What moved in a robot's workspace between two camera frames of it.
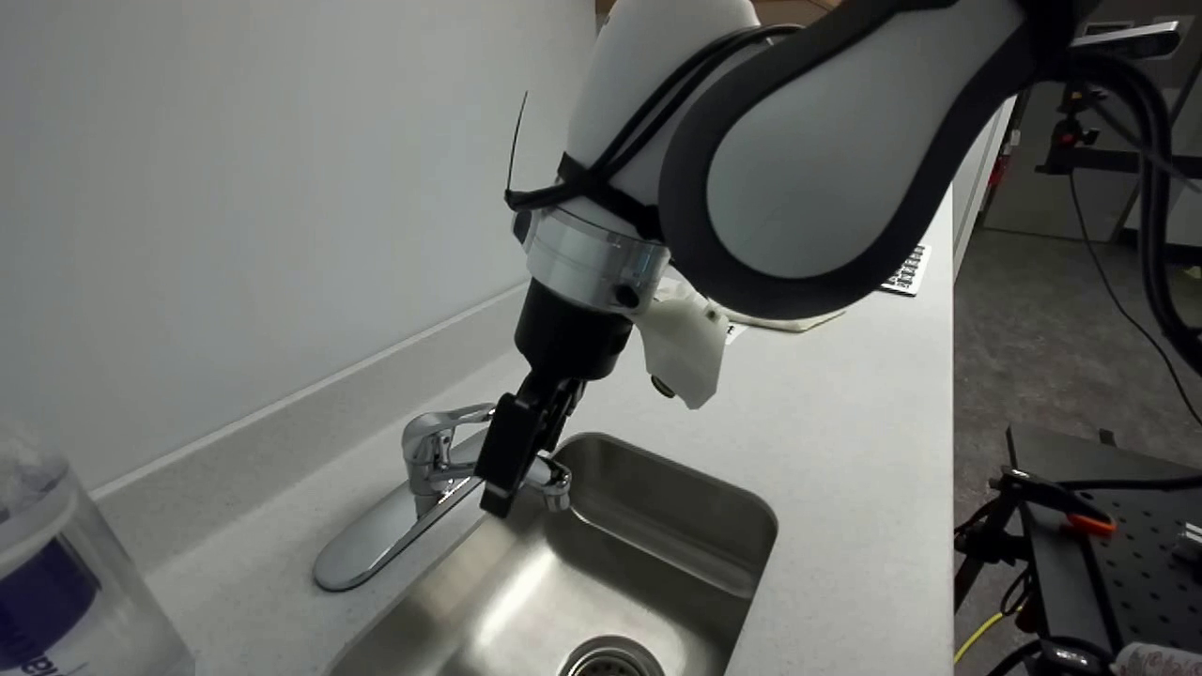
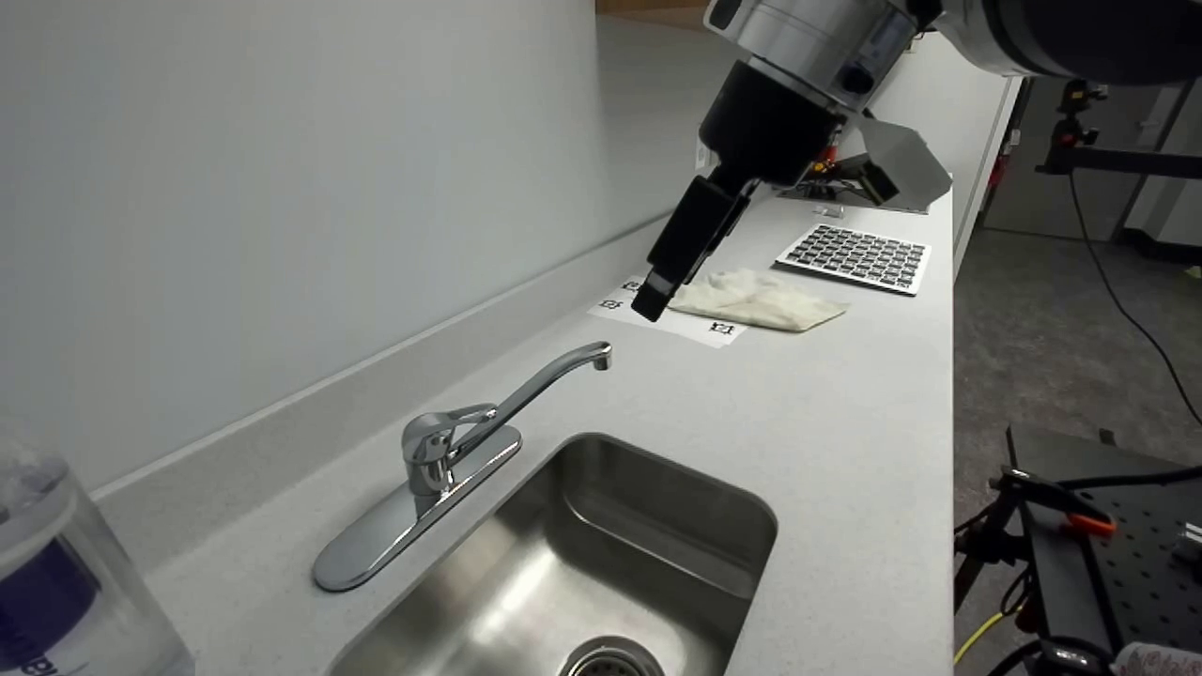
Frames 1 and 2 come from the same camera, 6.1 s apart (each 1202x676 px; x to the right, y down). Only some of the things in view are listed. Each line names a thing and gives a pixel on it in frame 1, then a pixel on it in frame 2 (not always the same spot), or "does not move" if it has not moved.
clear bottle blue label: (67, 596) does not move
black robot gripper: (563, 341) → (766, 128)
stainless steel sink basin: (651, 573) does not move
